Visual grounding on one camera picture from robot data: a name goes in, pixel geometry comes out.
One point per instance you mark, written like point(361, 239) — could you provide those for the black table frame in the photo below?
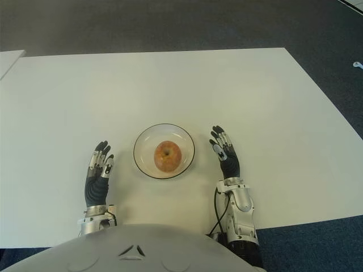
point(217, 238)

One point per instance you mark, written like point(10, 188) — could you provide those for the white plate with black rim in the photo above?
point(144, 147)

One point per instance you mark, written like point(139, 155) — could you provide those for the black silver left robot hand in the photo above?
point(96, 190)

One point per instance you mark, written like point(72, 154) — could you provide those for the white handheld controller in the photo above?
point(358, 64)

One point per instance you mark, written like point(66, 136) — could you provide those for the white side table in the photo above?
point(8, 62)

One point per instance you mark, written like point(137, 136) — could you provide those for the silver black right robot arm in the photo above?
point(241, 209)

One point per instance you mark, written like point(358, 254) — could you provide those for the grey robot torso shell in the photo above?
point(127, 249)

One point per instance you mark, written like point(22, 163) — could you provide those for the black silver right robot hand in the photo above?
point(231, 167)

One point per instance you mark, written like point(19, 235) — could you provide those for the red yellow apple with sticker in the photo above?
point(167, 157)

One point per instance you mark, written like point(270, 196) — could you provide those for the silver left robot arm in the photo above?
point(90, 224)

